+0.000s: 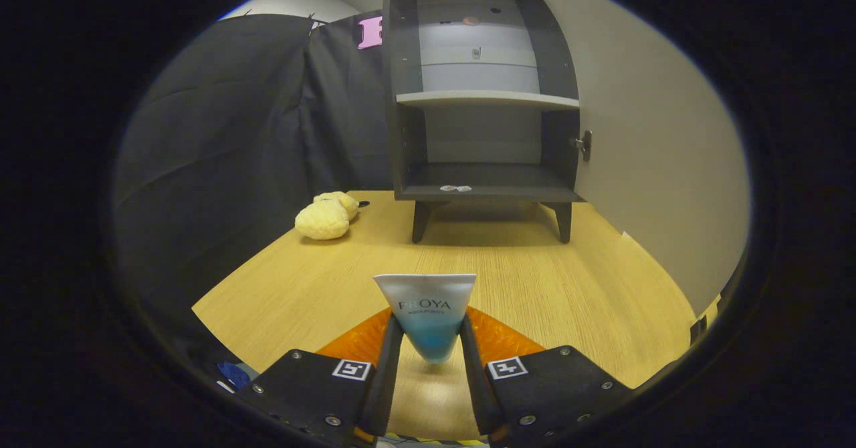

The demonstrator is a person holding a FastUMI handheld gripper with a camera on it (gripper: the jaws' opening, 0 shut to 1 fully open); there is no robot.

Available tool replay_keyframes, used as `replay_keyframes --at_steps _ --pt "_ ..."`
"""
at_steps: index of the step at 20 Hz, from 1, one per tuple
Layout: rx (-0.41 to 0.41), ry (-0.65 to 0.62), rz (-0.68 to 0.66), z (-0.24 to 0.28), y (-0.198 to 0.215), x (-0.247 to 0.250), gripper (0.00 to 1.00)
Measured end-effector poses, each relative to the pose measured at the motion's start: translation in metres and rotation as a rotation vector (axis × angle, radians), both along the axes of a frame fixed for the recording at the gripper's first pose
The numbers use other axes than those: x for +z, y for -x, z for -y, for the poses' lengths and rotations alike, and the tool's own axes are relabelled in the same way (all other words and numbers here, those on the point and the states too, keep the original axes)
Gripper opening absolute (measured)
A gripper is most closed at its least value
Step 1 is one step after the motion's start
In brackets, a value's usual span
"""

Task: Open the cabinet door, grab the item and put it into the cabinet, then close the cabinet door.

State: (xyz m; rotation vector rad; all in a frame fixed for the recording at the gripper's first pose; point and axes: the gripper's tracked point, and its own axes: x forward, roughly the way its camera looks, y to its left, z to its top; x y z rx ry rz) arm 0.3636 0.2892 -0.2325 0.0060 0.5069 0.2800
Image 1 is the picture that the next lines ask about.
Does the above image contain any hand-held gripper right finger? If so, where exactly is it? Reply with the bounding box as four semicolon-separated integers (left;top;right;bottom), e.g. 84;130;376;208
459;306;633;445

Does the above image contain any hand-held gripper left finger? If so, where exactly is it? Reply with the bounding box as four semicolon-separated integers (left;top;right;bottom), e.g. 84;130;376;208
235;308;404;447

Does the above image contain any white and blue tube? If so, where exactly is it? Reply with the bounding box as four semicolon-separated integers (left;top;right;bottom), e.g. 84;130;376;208
373;273;477;364

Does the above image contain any light grey cabinet door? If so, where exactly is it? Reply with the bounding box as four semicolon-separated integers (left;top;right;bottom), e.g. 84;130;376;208
518;0;750;318

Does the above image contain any small blue object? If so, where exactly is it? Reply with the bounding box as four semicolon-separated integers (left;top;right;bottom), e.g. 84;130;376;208
217;361;251;392

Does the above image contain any yellow plush toy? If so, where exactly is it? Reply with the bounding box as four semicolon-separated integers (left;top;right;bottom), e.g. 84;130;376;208
295;191;360;241

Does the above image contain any light grey cabinet shelf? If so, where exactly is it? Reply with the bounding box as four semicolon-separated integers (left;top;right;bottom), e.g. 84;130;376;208
396;90;580;111

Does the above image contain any black backdrop cloth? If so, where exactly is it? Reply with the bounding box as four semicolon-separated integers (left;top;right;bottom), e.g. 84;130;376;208
114;12;395;368

